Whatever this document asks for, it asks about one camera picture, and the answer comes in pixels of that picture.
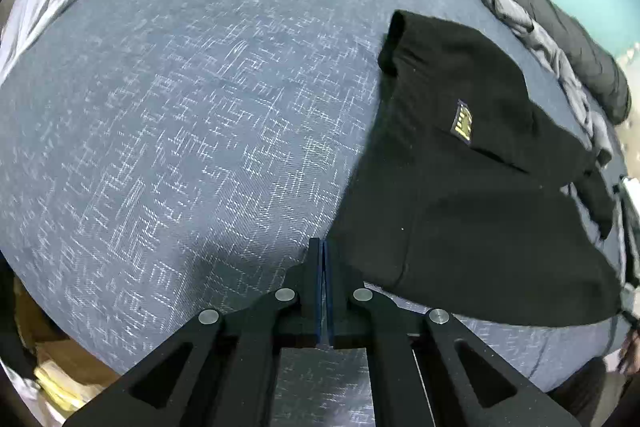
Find black fleece-lined pants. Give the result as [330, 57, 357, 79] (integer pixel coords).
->
[329, 11, 622, 327]

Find white folded clothes stack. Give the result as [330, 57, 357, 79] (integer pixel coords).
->
[614, 176, 639, 327]

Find person's right hand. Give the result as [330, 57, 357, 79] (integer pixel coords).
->
[617, 331, 640, 376]

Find blue patterned bed sheet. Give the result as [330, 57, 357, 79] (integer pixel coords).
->
[1, 0, 631, 426]

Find grey knit garment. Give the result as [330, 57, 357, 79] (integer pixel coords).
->
[482, 0, 613, 167]

